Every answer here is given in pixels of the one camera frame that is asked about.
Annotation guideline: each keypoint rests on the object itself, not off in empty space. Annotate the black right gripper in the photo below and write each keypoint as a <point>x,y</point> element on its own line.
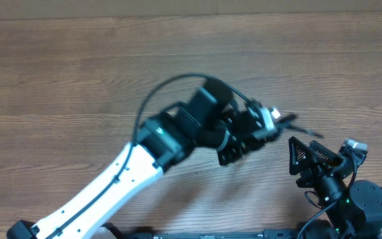
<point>318,170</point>

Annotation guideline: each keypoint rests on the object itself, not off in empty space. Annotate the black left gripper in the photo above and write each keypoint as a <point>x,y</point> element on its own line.
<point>238,153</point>

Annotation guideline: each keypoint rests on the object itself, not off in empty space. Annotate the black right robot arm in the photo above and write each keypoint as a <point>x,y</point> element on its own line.
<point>348,208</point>

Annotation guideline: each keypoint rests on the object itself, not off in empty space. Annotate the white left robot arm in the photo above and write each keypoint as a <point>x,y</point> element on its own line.
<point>211,119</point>

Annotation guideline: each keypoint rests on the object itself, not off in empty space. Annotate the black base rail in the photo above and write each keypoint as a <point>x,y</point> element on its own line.
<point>109,230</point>

